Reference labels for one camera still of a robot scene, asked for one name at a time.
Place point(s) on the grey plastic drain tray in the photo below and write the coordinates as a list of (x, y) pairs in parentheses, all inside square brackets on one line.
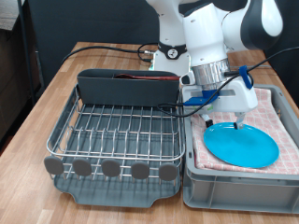
[(102, 196)]

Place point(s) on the pink checked cloth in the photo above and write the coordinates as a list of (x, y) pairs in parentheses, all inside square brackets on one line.
[(280, 124)]

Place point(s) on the black metal pole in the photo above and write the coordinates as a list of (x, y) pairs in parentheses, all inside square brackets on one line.
[(26, 46)]

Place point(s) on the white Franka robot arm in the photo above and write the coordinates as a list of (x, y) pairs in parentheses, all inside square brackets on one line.
[(202, 37)]

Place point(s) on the grey plastic crate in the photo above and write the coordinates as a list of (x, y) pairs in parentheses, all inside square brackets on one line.
[(236, 193)]

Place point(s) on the dark grey cutlery holder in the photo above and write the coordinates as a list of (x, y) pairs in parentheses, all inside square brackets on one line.
[(127, 90)]

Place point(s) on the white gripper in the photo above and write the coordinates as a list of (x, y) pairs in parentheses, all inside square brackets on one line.
[(236, 99)]

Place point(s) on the dark background furniture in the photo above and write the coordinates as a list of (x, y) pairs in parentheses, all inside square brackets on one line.
[(12, 81)]

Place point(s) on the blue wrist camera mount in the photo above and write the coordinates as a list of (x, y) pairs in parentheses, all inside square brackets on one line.
[(199, 100)]

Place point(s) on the red-brown wooden spoon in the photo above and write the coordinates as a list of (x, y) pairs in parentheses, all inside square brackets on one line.
[(140, 77)]

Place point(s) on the blue plate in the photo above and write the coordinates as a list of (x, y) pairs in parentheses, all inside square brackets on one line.
[(243, 147)]

